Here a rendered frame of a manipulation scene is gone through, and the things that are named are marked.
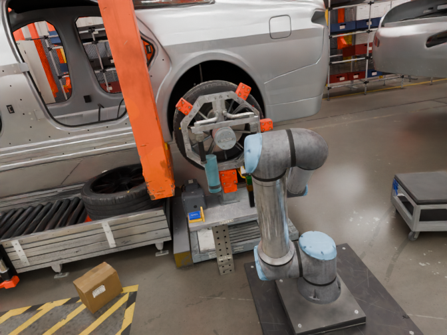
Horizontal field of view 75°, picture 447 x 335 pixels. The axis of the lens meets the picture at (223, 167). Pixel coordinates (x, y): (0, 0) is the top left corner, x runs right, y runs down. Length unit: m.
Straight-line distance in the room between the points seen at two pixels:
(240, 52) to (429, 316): 2.01
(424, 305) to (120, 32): 2.19
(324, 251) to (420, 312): 0.84
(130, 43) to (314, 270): 1.46
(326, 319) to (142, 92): 1.47
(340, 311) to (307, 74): 1.78
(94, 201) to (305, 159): 1.79
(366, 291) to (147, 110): 1.49
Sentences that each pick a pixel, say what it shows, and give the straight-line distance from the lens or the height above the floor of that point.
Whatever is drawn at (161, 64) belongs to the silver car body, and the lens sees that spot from 2.33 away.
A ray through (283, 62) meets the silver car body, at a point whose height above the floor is 1.22.
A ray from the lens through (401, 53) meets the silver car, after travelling 4.10.
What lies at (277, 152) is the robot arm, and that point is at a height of 1.13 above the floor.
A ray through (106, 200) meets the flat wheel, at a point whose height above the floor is 0.49.
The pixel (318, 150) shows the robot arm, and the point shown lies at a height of 1.11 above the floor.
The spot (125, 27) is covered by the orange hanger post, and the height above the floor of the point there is 1.57.
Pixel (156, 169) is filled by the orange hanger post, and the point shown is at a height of 0.74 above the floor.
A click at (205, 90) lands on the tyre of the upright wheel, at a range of 2.02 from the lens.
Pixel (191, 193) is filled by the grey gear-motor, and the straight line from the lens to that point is 2.24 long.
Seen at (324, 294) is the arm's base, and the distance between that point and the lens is 1.42.
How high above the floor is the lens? 1.44
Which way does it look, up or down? 23 degrees down
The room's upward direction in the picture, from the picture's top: 8 degrees counter-clockwise
